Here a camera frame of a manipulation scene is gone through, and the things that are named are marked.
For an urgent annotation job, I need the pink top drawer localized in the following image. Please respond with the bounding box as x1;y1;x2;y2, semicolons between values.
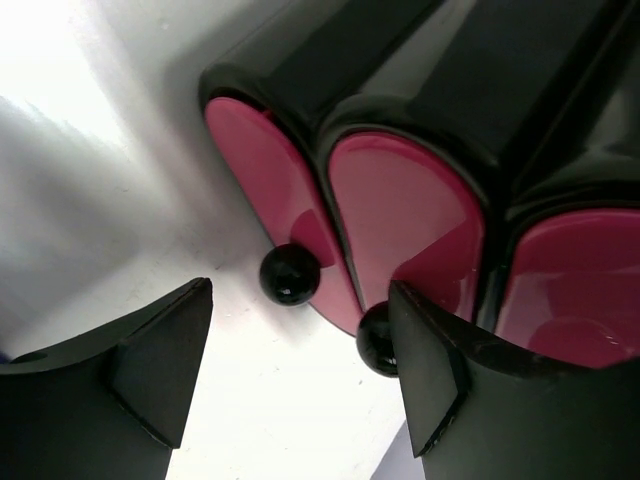
496;209;639;368

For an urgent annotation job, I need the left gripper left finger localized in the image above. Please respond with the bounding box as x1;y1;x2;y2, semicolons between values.
1;278;213;479

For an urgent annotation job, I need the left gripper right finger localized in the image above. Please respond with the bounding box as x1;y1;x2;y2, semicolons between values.
389;281;639;479

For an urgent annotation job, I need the pink bottom drawer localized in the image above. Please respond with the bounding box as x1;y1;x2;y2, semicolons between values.
204;97;363;335

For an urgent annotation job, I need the black drawer cabinet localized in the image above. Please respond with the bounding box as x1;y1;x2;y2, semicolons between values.
199;1;639;329

